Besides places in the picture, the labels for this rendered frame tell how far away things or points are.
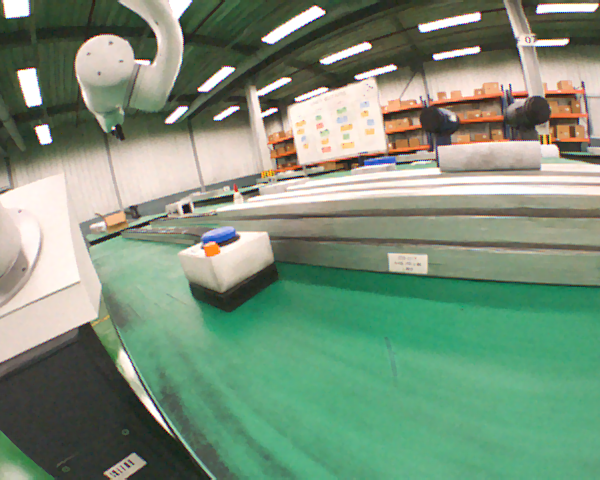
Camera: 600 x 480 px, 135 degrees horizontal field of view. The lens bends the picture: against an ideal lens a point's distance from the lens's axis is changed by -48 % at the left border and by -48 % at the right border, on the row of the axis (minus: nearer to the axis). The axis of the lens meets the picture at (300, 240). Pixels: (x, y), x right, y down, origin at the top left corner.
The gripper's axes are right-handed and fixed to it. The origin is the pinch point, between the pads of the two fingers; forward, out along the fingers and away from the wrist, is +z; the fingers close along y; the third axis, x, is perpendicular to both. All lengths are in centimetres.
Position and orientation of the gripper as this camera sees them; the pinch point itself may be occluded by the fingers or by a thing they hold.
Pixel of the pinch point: (107, 116)
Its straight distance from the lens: 70.4
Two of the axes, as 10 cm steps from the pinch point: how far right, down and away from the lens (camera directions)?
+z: -6.7, -1.9, 7.2
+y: 3.4, 7.7, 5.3
